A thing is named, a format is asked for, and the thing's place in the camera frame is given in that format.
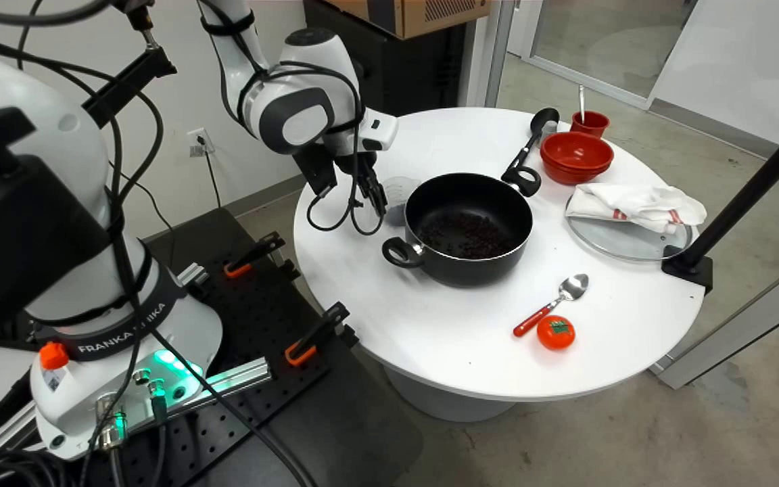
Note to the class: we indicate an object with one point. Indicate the cardboard box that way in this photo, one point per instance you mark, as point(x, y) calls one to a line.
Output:
point(413, 17)

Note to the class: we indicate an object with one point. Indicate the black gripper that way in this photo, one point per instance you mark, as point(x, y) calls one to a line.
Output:
point(320, 165)

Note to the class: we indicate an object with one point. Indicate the black cooking pot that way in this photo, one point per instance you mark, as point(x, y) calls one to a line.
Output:
point(466, 229)

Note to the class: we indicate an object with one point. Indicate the black cabinet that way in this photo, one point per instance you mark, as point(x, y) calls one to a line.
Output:
point(395, 77)

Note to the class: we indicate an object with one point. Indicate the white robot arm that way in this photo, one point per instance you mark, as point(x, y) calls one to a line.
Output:
point(119, 329)

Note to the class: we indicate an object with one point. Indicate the white cloth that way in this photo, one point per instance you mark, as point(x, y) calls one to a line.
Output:
point(653, 206)

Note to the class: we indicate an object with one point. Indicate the red handled spoon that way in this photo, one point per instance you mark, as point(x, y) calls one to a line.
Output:
point(568, 290)

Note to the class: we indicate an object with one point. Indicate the wall power outlet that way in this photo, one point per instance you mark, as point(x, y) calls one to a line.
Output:
point(197, 141)

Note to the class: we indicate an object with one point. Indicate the clear plastic jug with contents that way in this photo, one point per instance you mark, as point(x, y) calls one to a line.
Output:
point(395, 215)

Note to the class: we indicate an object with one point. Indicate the black ladle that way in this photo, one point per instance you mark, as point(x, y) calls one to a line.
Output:
point(531, 144)

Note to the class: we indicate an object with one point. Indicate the black camera stand pole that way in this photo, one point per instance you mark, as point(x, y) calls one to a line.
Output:
point(693, 263)

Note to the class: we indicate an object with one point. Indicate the red bowl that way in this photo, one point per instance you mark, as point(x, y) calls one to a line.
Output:
point(573, 159)

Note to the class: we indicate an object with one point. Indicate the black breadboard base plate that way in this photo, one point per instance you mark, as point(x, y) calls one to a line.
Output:
point(266, 424)

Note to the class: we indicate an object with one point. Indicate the round white table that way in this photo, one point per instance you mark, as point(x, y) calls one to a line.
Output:
point(462, 339)

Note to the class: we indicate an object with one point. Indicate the red mug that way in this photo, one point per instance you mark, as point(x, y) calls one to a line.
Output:
point(592, 123)

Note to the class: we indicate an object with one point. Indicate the black orange clamp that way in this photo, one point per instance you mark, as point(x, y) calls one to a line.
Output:
point(243, 263)
point(297, 353)

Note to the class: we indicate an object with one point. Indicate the orange tomato toy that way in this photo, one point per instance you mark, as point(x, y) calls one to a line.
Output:
point(555, 333)

